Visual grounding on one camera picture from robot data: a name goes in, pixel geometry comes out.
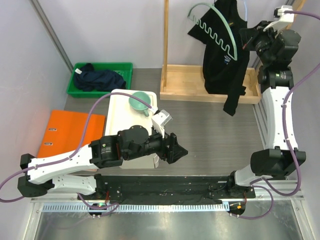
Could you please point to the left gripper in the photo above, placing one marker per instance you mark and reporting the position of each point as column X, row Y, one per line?
column 176, row 151

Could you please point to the green mug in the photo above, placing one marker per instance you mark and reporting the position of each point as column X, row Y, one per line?
column 138, row 101

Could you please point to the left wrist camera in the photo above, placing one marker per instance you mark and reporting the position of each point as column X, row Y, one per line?
column 159, row 119

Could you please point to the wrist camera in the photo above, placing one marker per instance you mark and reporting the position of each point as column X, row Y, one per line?
column 284, row 16
column 159, row 119

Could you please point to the navy blue t shirt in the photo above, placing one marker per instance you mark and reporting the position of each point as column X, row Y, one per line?
column 88, row 79

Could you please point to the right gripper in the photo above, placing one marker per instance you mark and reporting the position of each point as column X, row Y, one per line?
column 249, row 35

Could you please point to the white drawer box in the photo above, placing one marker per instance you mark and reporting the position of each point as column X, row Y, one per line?
column 121, row 116

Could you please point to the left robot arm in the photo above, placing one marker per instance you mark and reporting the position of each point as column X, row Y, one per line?
column 55, row 173

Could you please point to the white cable duct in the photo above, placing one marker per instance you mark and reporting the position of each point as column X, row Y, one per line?
column 130, row 208

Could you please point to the wooden clothes rack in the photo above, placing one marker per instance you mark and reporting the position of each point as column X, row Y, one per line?
column 187, row 83

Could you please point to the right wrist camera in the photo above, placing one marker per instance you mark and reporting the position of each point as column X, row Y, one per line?
column 284, row 16

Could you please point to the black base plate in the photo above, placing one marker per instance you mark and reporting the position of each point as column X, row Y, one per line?
column 167, row 190

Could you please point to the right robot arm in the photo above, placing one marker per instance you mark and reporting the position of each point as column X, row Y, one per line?
column 281, row 154

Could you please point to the black t shirt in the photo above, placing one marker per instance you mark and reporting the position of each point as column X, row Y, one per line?
column 222, row 74

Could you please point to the light blue wire hanger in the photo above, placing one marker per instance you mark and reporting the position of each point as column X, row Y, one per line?
column 245, row 10

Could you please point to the orange binder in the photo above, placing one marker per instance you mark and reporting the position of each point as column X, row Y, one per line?
column 64, row 131

